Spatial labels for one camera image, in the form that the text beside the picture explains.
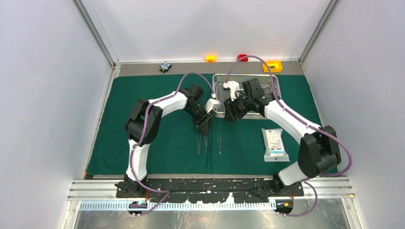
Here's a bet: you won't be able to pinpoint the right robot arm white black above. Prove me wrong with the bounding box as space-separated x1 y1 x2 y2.
223 78 341 196

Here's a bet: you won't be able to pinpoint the small blue black toy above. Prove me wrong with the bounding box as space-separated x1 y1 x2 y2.
159 62 172 73

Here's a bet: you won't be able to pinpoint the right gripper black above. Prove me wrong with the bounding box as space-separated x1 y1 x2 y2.
224 92 253 122

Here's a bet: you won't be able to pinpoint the long steel forceps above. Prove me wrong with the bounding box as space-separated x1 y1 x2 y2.
197 131 202 155

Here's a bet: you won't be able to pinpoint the thin steel tweezers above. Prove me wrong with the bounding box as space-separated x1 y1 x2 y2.
217 134 222 155

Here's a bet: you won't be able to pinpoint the metal mesh tray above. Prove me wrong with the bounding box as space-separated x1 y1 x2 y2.
213 73 272 119

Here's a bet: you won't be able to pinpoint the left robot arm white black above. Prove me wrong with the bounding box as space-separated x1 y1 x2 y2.
117 84 221 198

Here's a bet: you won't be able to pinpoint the red toy brick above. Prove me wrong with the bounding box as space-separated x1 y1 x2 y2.
237 54 248 62

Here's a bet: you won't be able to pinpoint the steel spatula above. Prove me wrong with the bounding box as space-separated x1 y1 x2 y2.
204 135 208 154

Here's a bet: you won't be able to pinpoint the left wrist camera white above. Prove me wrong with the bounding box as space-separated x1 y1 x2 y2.
204 98 221 113

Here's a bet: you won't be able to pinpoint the yellow toy block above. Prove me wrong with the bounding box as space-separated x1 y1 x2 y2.
262 60 283 73

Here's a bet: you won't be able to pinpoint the aluminium frame rail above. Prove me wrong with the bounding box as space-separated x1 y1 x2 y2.
67 177 356 201

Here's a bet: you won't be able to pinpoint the orange toy brick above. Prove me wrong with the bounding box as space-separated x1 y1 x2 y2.
205 55 216 62

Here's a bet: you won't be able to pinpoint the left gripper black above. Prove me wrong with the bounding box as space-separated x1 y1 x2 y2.
184 104 213 135

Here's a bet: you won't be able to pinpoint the white paper packet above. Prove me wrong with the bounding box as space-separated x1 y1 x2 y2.
262 128 290 162

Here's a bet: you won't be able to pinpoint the green surgical cloth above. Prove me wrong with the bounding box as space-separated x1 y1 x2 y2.
86 73 341 177

